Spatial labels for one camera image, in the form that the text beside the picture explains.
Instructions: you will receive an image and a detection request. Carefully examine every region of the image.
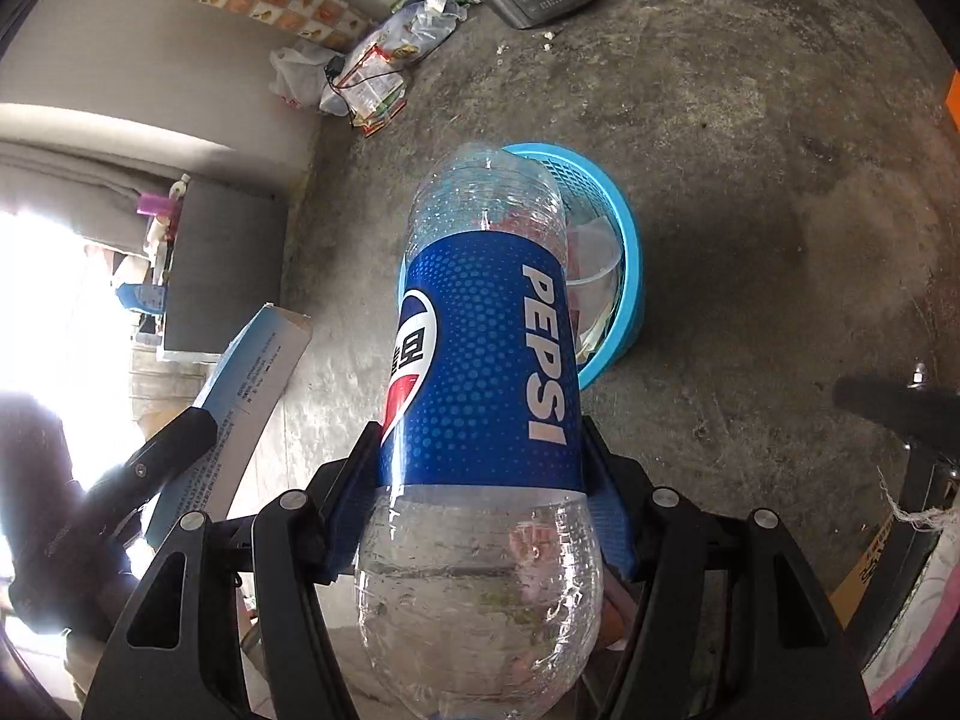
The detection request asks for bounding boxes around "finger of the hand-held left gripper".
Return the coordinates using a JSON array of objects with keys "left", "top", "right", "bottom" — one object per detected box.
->
[{"left": 75, "top": 406, "right": 220, "bottom": 541}]

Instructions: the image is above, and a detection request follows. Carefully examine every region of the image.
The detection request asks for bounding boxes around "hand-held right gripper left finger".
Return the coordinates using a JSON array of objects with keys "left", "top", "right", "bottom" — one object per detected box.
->
[{"left": 84, "top": 420, "right": 383, "bottom": 720}]

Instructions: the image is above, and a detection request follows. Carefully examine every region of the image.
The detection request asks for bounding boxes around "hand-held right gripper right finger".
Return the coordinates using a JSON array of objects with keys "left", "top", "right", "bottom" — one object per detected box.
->
[{"left": 577, "top": 414, "right": 878, "bottom": 720}]

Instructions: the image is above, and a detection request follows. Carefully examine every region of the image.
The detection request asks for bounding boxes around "blue medicine box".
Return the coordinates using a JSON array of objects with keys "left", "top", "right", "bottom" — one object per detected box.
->
[{"left": 142, "top": 304, "right": 314, "bottom": 548}]

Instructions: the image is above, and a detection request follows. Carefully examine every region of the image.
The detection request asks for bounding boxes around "clear plastic bottle blue label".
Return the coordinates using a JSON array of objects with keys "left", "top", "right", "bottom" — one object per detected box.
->
[{"left": 356, "top": 141, "right": 605, "bottom": 720}]

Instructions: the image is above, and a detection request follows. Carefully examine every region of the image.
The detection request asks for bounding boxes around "clear plastic cup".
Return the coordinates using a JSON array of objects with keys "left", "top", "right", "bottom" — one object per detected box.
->
[{"left": 559, "top": 214, "right": 623, "bottom": 331}]

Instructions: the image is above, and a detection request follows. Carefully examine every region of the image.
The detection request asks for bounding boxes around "blue plastic basket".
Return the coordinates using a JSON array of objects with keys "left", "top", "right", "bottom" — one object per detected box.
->
[{"left": 397, "top": 141, "right": 646, "bottom": 391}]

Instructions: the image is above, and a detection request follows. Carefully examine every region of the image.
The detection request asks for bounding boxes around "blue spray bottle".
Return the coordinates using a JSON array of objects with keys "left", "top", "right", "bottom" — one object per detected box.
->
[{"left": 112, "top": 281, "right": 170, "bottom": 316}]

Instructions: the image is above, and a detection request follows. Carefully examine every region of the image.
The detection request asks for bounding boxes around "grey cabinet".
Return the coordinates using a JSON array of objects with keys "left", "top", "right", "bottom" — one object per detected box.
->
[{"left": 161, "top": 178, "right": 290, "bottom": 357}]

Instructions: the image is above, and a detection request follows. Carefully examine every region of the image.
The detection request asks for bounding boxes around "white cloth pink edge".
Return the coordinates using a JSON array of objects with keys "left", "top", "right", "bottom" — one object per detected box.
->
[{"left": 862, "top": 495, "right": 960, "bottom": 706}]

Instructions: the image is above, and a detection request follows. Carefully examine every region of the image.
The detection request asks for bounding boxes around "white plastic bag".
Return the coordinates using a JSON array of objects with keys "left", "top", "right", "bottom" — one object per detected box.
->
[{"left": 270, "top": 43, "right": 350, "bottom": 117}]

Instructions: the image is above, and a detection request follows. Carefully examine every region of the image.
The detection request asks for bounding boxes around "pile of plastic bags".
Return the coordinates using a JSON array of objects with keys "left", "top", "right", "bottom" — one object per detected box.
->
[{"left": 330, "top": 0, "right": 481, "bottom": 137}]

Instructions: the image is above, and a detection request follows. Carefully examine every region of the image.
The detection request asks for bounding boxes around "black metal frame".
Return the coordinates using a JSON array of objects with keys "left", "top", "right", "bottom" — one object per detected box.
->
[{"left": 832, "top": 373, "right": 960, "bottom": 661}]

